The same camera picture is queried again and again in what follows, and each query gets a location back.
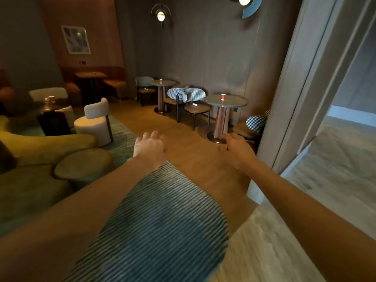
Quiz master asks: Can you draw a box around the person's left hand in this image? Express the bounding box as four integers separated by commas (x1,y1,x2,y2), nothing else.
133,130,167,171

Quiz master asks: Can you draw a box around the person's right hand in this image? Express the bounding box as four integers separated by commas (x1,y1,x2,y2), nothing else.
219,133,258,174

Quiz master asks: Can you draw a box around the person's right forearm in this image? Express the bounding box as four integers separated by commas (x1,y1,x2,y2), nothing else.
244,161,376,282

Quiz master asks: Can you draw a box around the person's left forearm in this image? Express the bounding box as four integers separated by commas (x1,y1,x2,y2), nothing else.
0,157,161,282

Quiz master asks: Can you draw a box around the houndstooth back dining chair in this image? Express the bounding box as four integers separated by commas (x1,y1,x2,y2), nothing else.
163,88,188,123
232,110,271,144
179,87,212,131

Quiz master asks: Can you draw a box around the grey stone round table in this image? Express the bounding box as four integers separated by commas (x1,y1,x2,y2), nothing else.
203,94,248,144
147,80,176,114

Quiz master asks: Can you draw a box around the white boucle armchair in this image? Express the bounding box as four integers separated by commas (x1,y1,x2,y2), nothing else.
74,98,114,148
29,87,76,128

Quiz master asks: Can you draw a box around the grey-blue back dining chair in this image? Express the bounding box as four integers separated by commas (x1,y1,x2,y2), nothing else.
135,76,157,107

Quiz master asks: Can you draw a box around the striped blue-green rug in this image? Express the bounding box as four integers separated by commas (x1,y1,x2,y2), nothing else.
63,114,230,282

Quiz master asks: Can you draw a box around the wooden square table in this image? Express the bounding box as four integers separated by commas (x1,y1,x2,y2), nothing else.
74,71,108,99

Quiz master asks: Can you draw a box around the round brass coffee table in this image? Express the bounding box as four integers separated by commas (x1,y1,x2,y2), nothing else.
36,104,72,137

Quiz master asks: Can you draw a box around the green curved sofa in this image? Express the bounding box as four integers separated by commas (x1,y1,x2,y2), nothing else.
0,114,98,237

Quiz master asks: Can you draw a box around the round pendant lamp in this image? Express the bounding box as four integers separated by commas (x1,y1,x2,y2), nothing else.
150,0,172,30

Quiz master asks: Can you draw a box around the framed wall picture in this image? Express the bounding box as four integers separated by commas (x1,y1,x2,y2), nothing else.
61,25,92,55

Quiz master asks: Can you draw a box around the blue disc wall lamp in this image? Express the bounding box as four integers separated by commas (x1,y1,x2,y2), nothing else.
229,0,264,19

